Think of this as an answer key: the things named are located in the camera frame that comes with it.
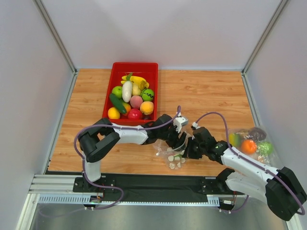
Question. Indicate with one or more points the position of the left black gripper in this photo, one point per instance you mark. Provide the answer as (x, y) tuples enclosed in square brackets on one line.
[(174, 135)]

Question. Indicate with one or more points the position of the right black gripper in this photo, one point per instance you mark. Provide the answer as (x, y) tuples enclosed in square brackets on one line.
[(195, 145)]

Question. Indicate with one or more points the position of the polka dot zip bag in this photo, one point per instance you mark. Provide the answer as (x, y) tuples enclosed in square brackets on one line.
[(174, 158)]

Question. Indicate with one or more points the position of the yellow pear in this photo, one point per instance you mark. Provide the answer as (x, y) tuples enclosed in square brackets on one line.
[(136, 91)]

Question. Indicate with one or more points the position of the dark green cucumber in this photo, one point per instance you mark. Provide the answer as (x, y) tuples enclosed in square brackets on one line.
[(117, 103)]

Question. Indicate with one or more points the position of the white radish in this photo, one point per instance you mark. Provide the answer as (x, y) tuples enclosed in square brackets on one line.
[(127, 89)]

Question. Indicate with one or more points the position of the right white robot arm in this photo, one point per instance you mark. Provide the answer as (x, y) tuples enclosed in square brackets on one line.
[(279, 189)]

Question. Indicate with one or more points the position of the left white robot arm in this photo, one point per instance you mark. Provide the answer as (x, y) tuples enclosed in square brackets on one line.
[(93, 143)]

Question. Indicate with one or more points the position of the clear bag of spare food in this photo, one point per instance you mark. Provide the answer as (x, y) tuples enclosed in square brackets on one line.
[(250, 152)]

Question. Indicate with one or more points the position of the dark purple plum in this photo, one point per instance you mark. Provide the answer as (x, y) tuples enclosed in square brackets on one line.
[(147, 117)]

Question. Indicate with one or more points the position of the yellow orange peach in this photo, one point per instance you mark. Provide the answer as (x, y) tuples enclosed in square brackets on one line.
[(147, 107)]

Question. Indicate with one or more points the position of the red pomegranate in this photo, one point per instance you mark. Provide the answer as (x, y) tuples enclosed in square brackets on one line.
[(135, 114)]

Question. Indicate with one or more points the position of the small green watermelon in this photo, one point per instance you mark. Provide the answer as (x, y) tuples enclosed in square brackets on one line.
[(147, 95)]

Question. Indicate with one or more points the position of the pink peach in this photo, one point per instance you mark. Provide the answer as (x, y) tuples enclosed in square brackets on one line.
[(136, 101)]

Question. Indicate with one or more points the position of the green orange mango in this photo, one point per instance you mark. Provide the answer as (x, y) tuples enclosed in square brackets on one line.
[(127, 107)]

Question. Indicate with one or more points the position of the yellow banana bunch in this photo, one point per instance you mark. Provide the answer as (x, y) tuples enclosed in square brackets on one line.
[(140, 81)]

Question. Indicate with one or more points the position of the yellow lemon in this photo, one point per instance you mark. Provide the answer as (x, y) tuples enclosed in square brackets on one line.
[(113, 113)]

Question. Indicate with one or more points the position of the red plastic bin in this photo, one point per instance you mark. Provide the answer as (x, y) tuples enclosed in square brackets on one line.
[(147, 70)]

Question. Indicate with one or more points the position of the green apple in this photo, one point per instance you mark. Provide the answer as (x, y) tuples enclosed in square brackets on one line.
[(117, 91)]

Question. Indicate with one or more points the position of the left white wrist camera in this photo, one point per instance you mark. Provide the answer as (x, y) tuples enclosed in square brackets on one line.
[(179, 122)]

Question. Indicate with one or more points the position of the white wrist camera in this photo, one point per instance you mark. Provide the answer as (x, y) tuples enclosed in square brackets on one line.
[(194, 126), (179, 122)]

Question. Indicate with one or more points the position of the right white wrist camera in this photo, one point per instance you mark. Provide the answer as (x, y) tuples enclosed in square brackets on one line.
[(194, 126)]

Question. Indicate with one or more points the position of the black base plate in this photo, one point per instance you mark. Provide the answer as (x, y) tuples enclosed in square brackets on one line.
[(166, 187)]

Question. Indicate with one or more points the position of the white slotted cable duct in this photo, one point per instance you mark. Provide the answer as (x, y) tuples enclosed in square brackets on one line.
[(209, 201)]

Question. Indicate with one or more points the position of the right aluminium frame post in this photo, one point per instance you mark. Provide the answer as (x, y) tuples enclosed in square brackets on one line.
[(264, 36)]

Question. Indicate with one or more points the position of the aluminium frame post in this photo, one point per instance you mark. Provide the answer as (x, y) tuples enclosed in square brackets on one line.
[(50, 25), (264, 36)]

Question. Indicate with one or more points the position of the aluminium front rail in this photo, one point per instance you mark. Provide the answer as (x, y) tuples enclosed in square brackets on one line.
[(52, 184)]

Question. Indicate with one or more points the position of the left aluminium frame post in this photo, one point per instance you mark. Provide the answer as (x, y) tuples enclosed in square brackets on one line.
[(50, 25)]

